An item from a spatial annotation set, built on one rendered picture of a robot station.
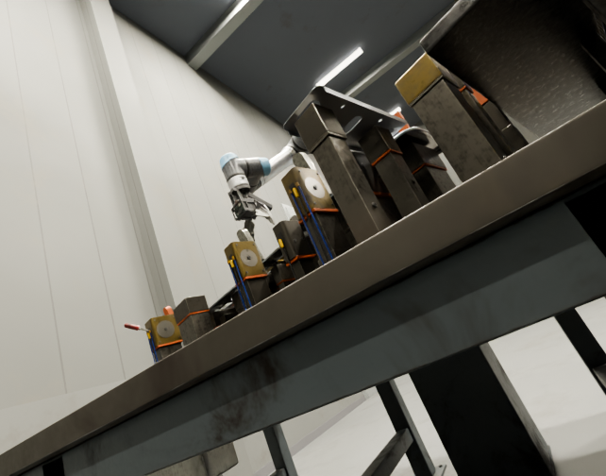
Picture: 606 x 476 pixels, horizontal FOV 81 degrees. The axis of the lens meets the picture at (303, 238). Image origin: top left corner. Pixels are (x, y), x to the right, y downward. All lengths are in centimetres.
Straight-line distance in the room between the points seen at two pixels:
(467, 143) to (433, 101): 11
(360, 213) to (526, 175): 27
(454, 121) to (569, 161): 44
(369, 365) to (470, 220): 17
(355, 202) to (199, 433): 37
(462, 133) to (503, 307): 44
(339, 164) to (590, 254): 34
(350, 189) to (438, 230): 25
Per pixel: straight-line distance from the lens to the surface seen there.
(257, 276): 107
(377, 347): 37
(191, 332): 139
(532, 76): 101
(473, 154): 71
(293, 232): 93
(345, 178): 55
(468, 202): 31
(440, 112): 75
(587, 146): 32
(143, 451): 62
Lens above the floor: 61
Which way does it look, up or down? 20 degrees up
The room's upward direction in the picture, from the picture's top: 24 degrees counter-clockwise
